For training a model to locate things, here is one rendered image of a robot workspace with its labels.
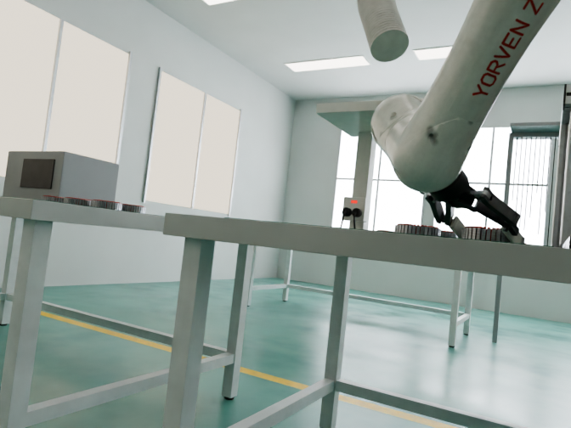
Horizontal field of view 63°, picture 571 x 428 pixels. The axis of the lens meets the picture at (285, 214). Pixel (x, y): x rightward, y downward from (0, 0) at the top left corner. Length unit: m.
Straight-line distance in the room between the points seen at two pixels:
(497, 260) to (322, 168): 7.63
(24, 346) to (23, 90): 3.82
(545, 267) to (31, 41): 4.82
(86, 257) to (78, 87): 1.76
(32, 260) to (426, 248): 0.98
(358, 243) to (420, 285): 6.82
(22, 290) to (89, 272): 4.11
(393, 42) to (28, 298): 1.63
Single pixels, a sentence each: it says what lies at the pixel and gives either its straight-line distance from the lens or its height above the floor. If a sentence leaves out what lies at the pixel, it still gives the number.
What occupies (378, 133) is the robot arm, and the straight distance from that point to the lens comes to 0.83.
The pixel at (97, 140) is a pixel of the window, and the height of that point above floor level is 1.55.
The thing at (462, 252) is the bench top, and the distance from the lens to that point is 0.79.
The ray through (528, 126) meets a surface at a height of 1.90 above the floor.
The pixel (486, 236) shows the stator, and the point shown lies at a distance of 1.04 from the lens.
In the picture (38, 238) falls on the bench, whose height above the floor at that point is 0.65.
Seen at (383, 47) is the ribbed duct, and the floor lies 1.56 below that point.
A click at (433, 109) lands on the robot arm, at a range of 0.71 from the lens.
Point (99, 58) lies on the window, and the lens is 5.57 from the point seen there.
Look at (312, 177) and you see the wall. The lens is 8.41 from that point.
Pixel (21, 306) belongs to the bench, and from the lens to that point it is 1.38.
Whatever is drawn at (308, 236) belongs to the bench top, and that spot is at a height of 0.73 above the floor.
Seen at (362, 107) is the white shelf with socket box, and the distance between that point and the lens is 1.62.
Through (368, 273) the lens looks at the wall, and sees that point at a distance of 7.87.
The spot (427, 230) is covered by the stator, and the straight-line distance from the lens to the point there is 1.17.
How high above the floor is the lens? 0.72
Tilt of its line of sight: 3 degrees up
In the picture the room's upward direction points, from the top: 6 degrees clockwise
